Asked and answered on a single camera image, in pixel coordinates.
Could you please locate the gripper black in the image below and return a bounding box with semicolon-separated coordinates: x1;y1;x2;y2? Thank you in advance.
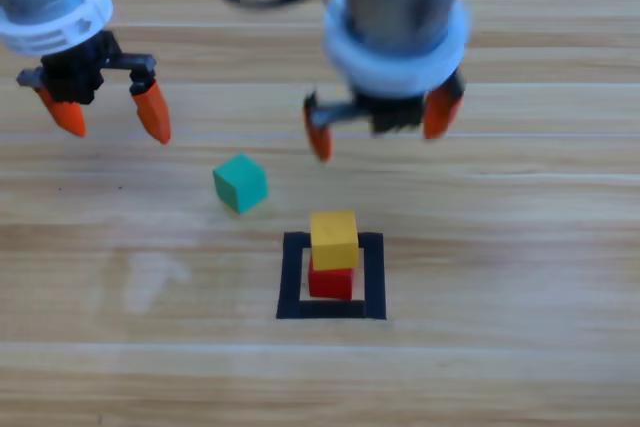
16;30;173;146
302;85;465;164

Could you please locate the yellow wooden cube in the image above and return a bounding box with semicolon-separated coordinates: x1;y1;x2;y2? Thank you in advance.
309;209;361;271

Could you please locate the green wooden cube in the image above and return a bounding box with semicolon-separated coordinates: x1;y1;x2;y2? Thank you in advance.
212;153;270;216

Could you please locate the red wooden cube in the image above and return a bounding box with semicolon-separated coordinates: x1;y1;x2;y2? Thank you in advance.
307;254;356;301

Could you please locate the black tape square outline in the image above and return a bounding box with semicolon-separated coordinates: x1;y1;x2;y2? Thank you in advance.
275;231;388;321

